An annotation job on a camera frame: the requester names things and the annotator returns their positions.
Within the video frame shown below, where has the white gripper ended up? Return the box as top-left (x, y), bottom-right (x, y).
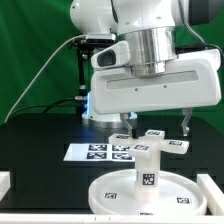
top-left (91, 49), bottom-right (221, 139)

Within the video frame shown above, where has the white table base plate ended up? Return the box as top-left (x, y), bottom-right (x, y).
top-left (109, 130), bottom-right (189, 159)

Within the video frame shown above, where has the white round table top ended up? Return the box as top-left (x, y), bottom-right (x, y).
top-left (88, 169), bottom-right (207, 217)

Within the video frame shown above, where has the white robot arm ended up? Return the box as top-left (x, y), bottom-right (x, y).
top-left (70, 0), bottom-right (223, 137)

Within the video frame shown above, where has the white marker sheet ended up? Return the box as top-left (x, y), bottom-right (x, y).
top-left (64, 143), bottom-right (135, 162)

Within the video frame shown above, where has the white right fence block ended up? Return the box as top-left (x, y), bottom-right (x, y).
top-left (197, 174), bottom-right (224, 216)

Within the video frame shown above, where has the white fence block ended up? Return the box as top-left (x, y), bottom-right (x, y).
top-left (197, 174), bottom-right (224, 216)
top-left (0, 171), bottom-right (10, 201)

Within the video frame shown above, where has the green backdrop curtain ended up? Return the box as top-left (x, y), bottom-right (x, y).
top-left (0, 0), bottom-right (224, 126)

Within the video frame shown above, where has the white left fence block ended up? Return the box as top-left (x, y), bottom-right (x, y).
top-left (0, 171), bottom-right (10, 201)

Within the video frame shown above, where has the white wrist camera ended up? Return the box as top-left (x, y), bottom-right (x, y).
top-left (91, 41), bottom-right (131, 69)

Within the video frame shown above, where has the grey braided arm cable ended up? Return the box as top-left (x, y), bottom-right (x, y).
top-left (176, 0), bottom-right (224, 64)

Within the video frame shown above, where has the black camera stand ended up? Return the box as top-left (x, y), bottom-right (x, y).
top-left (76, 48), bottom-right (91, 116)

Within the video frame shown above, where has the white front rail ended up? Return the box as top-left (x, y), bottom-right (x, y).
top-left (0, 214), bottom-right (224, 224)

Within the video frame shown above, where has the black cable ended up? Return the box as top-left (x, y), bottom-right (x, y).
top-left (6, 97), bottom-right (88, 123)

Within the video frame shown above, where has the white cable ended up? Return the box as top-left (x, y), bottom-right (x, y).
top-left (3, 34), bottom-right (87, 124)

